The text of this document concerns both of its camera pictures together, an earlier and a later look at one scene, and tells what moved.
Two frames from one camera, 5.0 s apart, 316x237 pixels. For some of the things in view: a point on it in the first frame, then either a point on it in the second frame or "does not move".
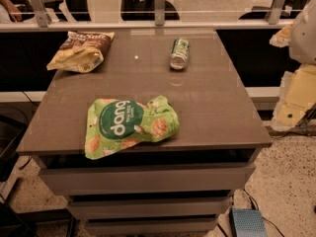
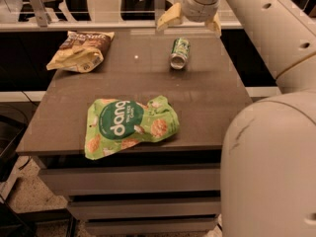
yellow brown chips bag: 81,51 does not move
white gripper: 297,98 -> 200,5
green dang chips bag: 113,124 does not move
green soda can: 180,53 does not move
